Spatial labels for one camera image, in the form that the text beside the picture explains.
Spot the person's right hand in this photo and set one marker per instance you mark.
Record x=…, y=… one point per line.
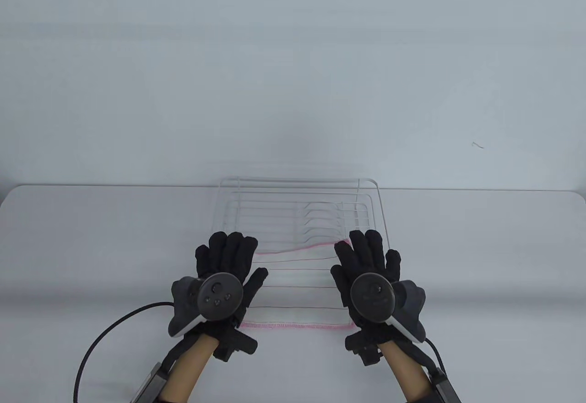
x=366, y=252

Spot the person's left hand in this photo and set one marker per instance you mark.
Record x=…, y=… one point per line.
x=229, y=254

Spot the white pink-edged dish cloth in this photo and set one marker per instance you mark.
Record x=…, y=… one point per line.
x=297, y=297

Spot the person's right forearm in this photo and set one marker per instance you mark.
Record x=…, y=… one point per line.
x=407, y=371

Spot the person's left forearm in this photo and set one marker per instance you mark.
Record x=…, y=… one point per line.
x=190, y=371

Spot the dark grey left hand controller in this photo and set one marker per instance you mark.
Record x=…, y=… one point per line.
x=219, y=296

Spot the dark grey hand controller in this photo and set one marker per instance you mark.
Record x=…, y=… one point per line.
x=373, y=298
x=219, y=296

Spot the dark grey right hand controller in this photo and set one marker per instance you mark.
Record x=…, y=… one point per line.
x=373, y=298

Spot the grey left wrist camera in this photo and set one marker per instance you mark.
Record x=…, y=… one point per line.
x=149, y=382

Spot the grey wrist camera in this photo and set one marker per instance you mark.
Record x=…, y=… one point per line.
x=149, y=382
x=446, y=387

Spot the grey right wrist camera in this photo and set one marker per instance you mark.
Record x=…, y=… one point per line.
x=446, y=387

